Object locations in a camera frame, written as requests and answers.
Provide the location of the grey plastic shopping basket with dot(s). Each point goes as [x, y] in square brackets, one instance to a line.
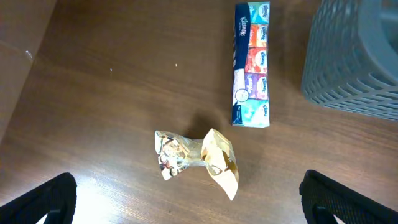
[351, 59]

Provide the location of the crumpled beige cookie bag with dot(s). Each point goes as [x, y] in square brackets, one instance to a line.
[176, 153]

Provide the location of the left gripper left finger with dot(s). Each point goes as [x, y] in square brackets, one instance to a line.
[55, 200]

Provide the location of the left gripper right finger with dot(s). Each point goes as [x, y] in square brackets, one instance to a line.
[324, 200]

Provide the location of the multicolour tissue pack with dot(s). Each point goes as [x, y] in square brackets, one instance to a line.
[250, 100]

